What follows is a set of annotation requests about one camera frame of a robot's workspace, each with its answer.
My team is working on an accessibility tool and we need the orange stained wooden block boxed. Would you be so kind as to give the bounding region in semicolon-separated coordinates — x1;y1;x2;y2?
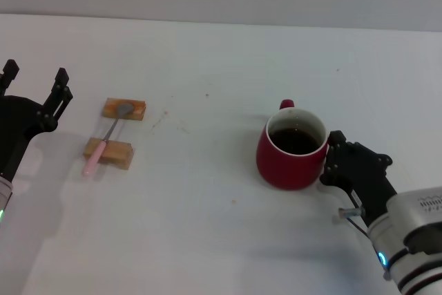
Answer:
102;97;146;122

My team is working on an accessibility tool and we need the pink handled metal spoon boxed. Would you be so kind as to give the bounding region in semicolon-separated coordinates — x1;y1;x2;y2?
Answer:
81;102;135;177

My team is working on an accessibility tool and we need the dark coffee liquid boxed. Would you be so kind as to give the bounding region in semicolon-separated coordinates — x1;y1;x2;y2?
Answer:
268;127;322;155

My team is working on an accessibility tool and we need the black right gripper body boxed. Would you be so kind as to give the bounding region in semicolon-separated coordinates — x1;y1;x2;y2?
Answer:
325;142;398;229

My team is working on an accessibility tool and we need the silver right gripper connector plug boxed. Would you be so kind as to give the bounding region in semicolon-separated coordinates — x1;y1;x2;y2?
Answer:
332;207;366;225

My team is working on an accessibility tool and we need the thin red blue cable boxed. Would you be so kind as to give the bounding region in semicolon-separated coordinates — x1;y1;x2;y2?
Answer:
345;217;372;239

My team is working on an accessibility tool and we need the red ceramic mug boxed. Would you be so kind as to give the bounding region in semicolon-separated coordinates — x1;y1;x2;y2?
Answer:
256;99;331;191

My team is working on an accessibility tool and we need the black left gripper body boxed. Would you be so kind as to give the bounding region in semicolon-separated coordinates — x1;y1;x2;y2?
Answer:
0;95;48;182

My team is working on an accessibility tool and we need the plain wooden block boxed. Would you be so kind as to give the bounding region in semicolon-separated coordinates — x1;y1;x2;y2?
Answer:
83;137;135;171

